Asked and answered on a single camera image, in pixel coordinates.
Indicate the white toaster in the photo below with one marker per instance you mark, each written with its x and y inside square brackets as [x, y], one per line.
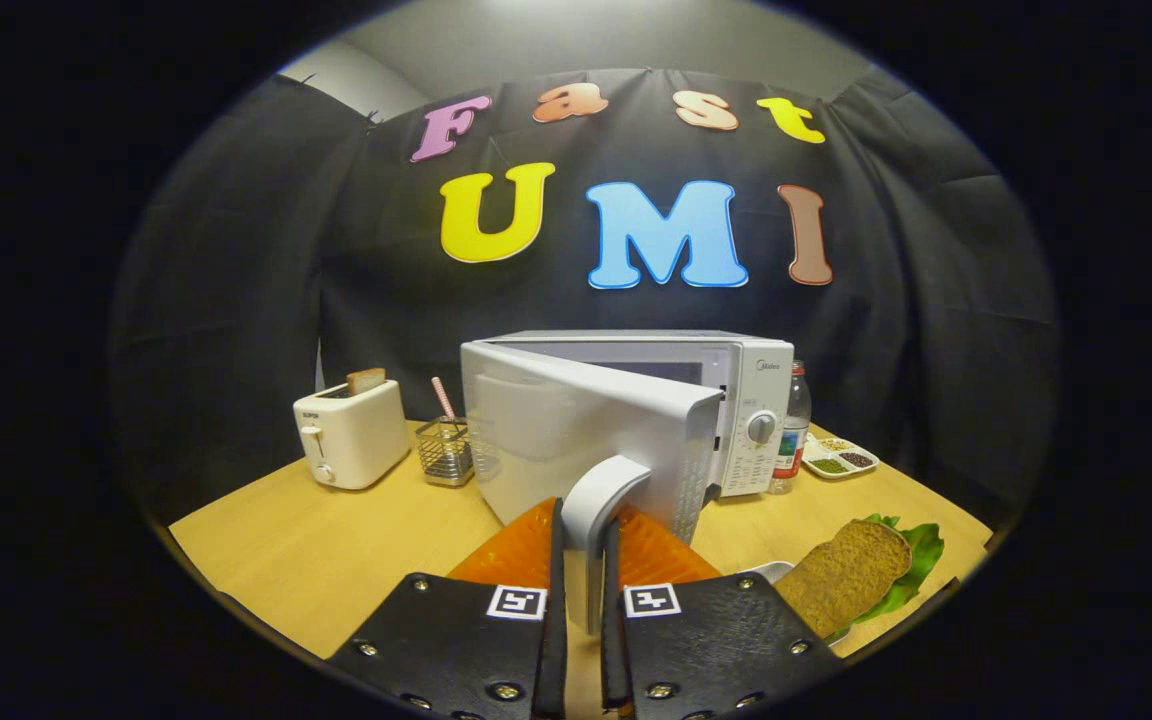
[356, 440]

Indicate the toast slice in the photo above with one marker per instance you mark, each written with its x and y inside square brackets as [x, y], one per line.
[366, 381]

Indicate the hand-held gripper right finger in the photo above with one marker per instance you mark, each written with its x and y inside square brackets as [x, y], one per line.
[613, 650]

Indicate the white rectangular plate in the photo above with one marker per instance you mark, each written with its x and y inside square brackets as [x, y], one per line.
[771, 572]

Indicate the white microwave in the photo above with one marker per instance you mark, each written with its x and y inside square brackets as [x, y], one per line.
[576, 420]

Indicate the black backdrop cloth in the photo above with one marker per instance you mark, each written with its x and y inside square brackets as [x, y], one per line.
[336, 250]

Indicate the white divided dish with beans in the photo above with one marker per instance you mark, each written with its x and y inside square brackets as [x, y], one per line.
[836, 462]

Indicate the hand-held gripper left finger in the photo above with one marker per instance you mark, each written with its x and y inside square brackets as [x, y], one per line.
[554, 650]

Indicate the clear plastic bottle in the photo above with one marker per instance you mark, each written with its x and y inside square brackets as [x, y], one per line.
[793, 420]

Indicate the pink striped straw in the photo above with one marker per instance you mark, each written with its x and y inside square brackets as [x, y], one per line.
[443, 398]

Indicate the brown bread lettuce sandwich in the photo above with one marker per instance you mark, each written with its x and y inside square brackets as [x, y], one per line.
[841, 575]

